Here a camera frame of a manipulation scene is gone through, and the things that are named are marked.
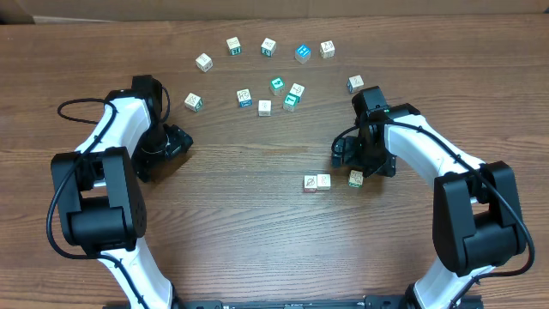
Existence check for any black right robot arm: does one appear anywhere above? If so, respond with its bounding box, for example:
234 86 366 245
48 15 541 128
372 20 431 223
331 87 535 309

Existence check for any wooden block animal drawing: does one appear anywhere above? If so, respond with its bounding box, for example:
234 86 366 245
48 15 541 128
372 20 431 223
320 40 335 58

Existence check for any wooden block blue side right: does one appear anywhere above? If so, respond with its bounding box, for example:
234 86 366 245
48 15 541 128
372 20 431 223
347 75 364 94

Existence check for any wooden block green R side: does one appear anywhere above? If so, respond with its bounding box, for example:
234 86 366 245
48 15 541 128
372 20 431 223
348 170 364 188

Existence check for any wooden block anchor drawing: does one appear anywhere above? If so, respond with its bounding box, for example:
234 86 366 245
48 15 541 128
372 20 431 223
289 83 305 102

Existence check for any wooden block green H side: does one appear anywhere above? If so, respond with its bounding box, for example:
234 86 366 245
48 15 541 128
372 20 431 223
226 37 242 56

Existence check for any plain wooden block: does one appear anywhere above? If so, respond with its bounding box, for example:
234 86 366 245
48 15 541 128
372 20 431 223
196 53 213 72
257 100 272 117

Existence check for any wooden block green side left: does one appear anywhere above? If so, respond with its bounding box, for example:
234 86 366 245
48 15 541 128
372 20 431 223
184 93 203 112

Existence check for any plain wooden block far left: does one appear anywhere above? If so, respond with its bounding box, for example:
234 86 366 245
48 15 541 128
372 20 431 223
196 53 213 72

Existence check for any green top block number seven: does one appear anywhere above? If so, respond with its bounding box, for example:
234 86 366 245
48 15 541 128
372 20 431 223
283 94 299 112

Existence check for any wooden block turtle drawing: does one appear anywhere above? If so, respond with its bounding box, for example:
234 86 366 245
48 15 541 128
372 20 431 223
317 173 331 191

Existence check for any wooden block red side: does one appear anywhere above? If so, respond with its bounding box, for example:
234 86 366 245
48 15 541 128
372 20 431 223
304 175 317 192

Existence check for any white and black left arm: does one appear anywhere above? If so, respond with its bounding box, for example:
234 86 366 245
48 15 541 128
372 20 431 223
46 75 193 308

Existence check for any wooden block blue side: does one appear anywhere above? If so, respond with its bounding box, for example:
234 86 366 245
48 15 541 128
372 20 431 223
347 75 364 94
237 88 252 107

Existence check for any plain wooden block centre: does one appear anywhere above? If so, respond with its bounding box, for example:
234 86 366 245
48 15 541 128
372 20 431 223
257 100 272 117

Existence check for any blue top wooden block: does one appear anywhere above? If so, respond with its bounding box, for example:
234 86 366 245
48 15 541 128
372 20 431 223
295 45 311 64

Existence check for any wooden block green side top row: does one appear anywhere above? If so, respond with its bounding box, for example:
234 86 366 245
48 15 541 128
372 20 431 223
261 38 276 57

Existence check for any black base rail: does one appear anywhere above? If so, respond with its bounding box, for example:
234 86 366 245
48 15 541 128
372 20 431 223
175 296 413 309

